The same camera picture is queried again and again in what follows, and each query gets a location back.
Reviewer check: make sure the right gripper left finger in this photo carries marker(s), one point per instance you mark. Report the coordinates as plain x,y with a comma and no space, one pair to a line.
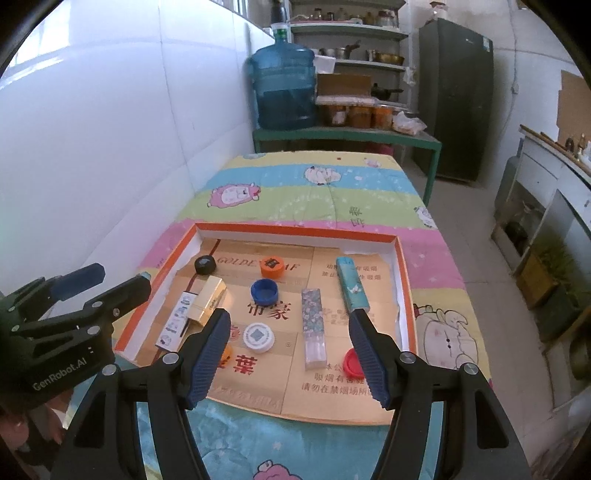
201,353

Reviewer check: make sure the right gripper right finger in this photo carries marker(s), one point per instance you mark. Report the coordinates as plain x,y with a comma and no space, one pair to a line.
379,359

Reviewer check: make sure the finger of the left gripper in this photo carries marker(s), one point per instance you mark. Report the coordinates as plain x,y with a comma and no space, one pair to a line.
31,301
108,306

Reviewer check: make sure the plain orange bottle cap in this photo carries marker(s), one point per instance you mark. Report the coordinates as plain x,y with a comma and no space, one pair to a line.
226,356

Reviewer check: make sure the red bottle cap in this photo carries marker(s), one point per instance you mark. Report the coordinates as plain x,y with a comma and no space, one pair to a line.
351,365

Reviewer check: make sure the white Hello Kitty lighter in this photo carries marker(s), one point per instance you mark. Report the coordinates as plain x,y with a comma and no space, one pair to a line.
173,330

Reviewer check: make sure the white QR code cap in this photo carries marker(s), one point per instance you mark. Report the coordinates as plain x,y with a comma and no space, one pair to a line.
258,337

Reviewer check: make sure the gold lighter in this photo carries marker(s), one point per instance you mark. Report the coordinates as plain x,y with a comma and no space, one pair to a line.
206,300

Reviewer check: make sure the clear glitter lighter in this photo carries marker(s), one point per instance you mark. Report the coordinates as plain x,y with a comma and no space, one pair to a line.
315,352

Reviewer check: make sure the teal patterned lighter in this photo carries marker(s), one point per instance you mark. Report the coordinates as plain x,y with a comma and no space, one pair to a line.
354,295

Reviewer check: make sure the blue bottle cap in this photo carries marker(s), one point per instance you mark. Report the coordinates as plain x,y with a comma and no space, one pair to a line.
265,292

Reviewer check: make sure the black bottle cap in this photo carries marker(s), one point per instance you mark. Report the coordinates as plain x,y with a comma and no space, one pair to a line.
204,265

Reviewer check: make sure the orange cap with black label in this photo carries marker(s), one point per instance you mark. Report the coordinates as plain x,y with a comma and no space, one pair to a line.
272,267

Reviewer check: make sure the person's left hand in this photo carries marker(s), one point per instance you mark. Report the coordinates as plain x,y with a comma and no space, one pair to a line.
33,438

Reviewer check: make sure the orange rimmed cardboard tray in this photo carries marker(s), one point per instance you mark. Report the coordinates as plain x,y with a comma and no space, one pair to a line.
276,383

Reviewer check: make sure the colourful cartoon quilt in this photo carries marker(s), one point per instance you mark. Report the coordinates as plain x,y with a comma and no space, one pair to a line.
332,191

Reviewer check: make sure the potted green plant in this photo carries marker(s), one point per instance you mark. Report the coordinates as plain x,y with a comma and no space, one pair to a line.
549,268

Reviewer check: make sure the green metal table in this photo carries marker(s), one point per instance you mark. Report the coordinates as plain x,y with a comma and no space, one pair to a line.
422,141

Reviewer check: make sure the white kitchen counter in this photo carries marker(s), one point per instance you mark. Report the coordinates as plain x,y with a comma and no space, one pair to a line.
545,196

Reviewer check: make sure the cardboard box on table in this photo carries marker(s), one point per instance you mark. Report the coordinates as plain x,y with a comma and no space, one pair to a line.
344,85

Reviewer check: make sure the blue water jug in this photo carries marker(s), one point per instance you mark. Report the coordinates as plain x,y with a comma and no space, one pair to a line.
284,83

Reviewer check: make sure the dark green refrigerator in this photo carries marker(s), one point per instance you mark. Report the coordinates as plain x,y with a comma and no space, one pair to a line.
456,83

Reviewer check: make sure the white storage shelf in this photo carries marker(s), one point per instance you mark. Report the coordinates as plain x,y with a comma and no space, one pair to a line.
372,38

